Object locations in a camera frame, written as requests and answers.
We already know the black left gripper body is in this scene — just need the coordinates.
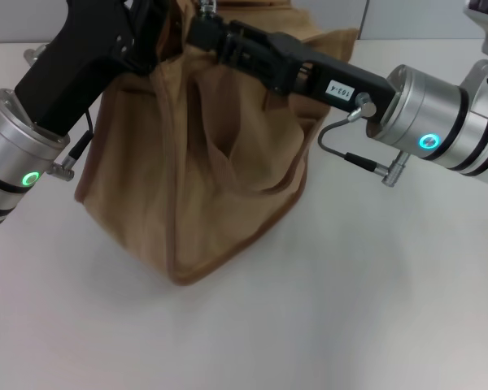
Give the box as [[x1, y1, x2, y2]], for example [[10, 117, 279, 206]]
[[14, 0, 142, 138]]

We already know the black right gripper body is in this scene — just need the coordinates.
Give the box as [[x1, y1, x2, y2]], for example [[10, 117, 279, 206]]
[[298, 50, 395, 124]]

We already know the khaki canvas food bag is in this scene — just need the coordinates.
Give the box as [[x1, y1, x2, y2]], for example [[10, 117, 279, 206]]
[[73, 0, 359, 288]]

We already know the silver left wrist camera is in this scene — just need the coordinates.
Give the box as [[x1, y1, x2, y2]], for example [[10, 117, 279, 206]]
[[23, 43, 48, 64]]

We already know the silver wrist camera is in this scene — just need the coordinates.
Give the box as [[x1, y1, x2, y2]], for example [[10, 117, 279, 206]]
[[23, 43, 48, 64], [459, 0, 488, 66]]

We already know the left gripper grey cable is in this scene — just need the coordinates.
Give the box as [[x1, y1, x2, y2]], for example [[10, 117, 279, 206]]
[[46, 109, 95, 180]]

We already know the gripper grey cable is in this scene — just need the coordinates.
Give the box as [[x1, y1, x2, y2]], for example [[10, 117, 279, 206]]
[[317, 92, 410, 188], [46, 109, 95, 180]]

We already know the right gripper grey cable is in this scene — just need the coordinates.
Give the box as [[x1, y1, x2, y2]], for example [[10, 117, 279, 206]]
[[317, 92, 410, 188]]

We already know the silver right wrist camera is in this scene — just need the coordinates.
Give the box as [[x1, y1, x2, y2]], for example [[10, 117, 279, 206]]
[[459, 0, 488, 66]]

